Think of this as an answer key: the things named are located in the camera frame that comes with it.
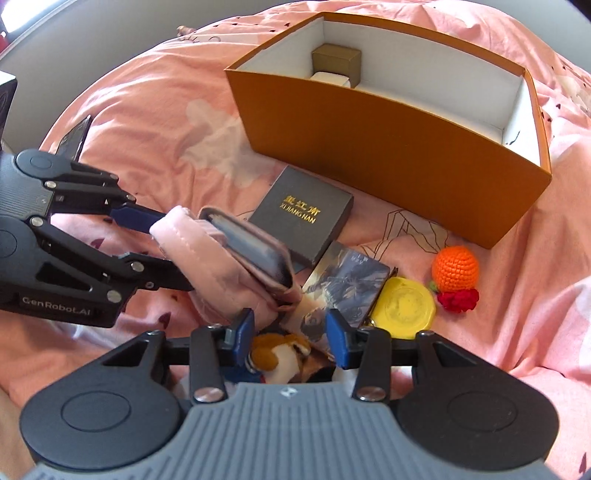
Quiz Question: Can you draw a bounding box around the brown plush toy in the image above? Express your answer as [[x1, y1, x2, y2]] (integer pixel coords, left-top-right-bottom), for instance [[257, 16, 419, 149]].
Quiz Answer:
[[231, 332, 333, 386]]

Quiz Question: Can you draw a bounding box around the red crochet flower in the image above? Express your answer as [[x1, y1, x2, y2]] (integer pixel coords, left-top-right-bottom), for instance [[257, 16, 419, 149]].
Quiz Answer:
[[436, 288, 481, 315]]

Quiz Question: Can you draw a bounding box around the pink printed blanket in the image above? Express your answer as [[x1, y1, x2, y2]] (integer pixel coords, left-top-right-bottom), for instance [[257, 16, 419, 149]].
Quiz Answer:
[[0, 7, 591, 480]]

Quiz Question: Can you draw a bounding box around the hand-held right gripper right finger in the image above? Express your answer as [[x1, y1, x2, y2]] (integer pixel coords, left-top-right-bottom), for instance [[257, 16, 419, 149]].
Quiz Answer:
[[325, 310, 467, 400]]

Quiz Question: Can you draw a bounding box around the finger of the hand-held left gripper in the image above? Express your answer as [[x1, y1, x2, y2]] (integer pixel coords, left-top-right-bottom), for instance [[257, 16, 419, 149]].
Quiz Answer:
[[28, 216, 195, 302], [46, 157, 168, 234]]

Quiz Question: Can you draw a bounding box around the black gift box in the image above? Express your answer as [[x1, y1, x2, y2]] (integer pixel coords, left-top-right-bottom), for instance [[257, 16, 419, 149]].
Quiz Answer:
[[252, 165, 355, 266]]

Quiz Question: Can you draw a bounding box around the yellow round disc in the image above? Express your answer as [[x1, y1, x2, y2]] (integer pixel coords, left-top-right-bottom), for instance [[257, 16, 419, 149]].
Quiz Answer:
[[372, 276, 437, 341]]

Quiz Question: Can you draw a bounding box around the small gold box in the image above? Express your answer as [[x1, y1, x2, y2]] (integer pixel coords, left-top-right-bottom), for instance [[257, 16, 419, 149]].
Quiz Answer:
[[311, 44, 362, 88]]

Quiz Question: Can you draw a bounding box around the orange cardboard box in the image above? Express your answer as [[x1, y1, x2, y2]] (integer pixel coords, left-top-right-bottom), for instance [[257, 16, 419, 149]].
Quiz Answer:
[[225, 11, 552, 250]]

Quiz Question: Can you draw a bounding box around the orange crochet ball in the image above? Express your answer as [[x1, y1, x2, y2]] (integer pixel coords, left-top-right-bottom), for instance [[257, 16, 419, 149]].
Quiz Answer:
[[431, 246, 481, 294]]

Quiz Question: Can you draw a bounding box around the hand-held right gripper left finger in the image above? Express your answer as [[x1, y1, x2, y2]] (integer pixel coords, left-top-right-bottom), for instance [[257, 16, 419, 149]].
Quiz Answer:
[[104, 308, 256, 404]]

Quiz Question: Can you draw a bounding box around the pink fabric pouch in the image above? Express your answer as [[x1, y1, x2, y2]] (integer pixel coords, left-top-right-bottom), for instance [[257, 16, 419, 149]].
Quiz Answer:
[[150, 205, 296, 324]]

